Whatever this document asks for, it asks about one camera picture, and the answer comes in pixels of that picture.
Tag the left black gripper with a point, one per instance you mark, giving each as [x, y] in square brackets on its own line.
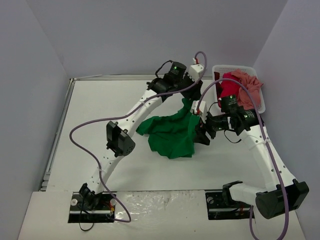
[194, 88]

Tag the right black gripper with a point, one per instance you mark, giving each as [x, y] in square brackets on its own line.
[208, 129]

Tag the green t shirt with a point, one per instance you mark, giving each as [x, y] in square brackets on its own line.
[172, 136]

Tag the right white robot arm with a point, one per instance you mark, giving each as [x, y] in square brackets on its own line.
[282, 191]

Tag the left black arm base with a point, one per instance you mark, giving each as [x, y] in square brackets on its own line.
[102, 210]

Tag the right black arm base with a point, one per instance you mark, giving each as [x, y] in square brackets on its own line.
[218, 209]

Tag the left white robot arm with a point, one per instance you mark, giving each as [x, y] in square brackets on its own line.
[120, 130]

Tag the red t shirt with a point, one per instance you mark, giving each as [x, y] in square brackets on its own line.
[227, 88]

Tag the white plastic basket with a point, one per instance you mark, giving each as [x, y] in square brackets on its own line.
[220, 69]

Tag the pink t shirt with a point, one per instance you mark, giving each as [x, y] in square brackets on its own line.
[253, 86]

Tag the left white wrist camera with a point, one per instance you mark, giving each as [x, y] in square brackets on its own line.
[195, 71]

